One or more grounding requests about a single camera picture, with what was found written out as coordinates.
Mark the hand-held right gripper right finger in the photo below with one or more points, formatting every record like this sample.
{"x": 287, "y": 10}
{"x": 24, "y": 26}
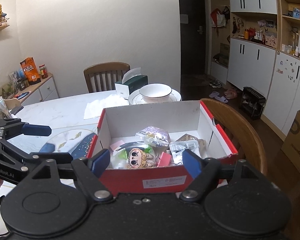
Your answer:
{"x": 191, "y": 163}

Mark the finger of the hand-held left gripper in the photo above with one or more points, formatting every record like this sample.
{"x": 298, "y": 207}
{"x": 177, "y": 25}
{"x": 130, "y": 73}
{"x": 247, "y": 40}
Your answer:
{"x": 37, "y": 130}
{"x": 40, "y": 158}

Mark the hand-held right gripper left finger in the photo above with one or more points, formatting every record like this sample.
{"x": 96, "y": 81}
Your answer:
{"x": 100, "y": 162}

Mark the clear white snack packet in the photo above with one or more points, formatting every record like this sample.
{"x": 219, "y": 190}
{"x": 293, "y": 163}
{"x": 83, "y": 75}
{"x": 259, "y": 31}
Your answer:
{"x": 180, "y": 151}

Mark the green white wipes packet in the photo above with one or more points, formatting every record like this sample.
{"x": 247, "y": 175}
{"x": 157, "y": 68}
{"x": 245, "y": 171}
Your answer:
{"x": 117, "y": 158}

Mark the silver foil packet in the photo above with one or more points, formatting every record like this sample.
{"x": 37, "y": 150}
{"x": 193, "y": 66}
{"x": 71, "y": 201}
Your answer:
{"x": 190, "y": 138}

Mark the purple snack packet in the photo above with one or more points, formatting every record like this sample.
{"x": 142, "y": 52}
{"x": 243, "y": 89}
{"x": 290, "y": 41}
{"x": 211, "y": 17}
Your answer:
{"x": 155, "y": 135}

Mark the red cardboard box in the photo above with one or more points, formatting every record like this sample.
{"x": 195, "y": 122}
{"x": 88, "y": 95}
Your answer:
{"x": 150, "y": 120}

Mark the white marble desktop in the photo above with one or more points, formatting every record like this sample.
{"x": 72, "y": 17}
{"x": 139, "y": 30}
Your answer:
{"x": 65, "y": 110}

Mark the blue patterned table mat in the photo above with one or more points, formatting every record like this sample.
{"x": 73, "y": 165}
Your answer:
{"x": 82, "y": 145}

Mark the black pouch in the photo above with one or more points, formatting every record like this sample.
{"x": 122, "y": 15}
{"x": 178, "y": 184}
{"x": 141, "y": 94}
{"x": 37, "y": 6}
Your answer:
{"x": 17, "y": 110}

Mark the white side cabinet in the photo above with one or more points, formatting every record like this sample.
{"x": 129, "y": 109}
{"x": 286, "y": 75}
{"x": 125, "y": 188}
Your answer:
{"x": 42, "y": 90}

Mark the white paper napkin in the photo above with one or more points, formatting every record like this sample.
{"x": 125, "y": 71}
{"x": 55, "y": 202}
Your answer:
{"x": 102, "y": 106}

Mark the red sauce jar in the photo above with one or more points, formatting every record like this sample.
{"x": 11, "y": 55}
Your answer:
{"x": 43, "y": 72}

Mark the wooden round back chair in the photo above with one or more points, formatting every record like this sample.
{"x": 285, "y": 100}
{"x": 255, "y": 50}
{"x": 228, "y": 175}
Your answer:
{"x": 242, "y": 135}

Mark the orange snack bag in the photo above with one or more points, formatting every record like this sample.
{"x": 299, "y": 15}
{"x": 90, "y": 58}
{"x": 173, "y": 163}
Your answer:
{"x": 30, "y": 71}

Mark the white plate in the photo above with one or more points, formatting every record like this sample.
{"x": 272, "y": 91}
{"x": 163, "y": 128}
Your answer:
{"x": 176, "y": 97}

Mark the purple slippers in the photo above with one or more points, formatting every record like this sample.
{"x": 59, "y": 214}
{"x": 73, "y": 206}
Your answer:
{"x": 217, "y": 97}

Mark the white bowl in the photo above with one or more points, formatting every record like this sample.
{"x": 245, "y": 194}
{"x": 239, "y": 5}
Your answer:
{"x": 155, "y": 93}

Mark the pink slippers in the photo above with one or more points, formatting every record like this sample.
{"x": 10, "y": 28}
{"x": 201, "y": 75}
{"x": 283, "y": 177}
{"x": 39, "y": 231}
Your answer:
{"x": 230, "y": 93}

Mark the green white tissue box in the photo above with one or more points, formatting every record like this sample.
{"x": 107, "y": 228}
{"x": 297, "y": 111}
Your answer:
{"x": 135, "y": 85}

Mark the wooden slat back chair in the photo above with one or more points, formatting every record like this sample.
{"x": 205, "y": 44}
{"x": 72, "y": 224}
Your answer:
{"x": 105, "y": 77}

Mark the black rack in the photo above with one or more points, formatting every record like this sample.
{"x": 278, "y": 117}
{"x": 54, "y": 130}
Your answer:
{"x": 252, "y": 102}

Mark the brown cardboard carton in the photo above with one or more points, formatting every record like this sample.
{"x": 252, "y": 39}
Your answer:
{"x": 296, "y": 142}

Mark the white lower cabinet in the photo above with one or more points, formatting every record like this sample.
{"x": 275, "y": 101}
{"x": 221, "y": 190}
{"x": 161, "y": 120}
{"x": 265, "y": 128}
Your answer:
{"x": 250, "y": 65}

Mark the white cabinet with stickers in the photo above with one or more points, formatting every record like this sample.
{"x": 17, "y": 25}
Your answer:
{"x": 287, "y": 95}

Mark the dark door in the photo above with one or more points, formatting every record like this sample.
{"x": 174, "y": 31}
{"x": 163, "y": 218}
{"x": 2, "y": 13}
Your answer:
{"x": 192, "y": 35}

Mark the red hanging bag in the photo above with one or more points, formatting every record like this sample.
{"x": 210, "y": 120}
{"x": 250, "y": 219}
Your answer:
{"x": 218, "y": 18}

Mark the wooden open shelf unit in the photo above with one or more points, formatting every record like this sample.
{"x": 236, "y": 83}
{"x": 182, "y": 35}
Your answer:
{"x": 295, "y": 20}

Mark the wooden wall shelf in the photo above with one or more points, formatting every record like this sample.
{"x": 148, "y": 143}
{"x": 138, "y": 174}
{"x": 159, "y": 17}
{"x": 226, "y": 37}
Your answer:
{"x": 0, "y": 28}

